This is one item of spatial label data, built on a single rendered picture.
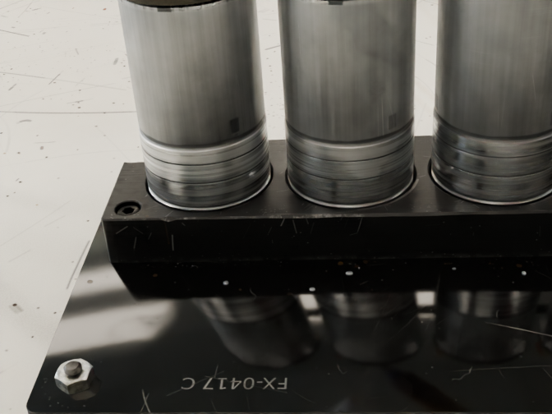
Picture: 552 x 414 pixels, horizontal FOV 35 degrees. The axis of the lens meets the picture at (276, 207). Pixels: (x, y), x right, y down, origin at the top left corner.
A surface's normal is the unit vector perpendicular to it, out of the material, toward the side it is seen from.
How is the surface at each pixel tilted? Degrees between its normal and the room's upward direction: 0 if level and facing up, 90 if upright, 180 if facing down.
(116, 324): 0
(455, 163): 90
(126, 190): 0
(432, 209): 0
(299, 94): 90
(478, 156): 90
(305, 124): 90
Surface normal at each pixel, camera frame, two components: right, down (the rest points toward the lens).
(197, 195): -0.11, 0.55
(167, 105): -0.36, 0.53
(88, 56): -0.07, -0.84
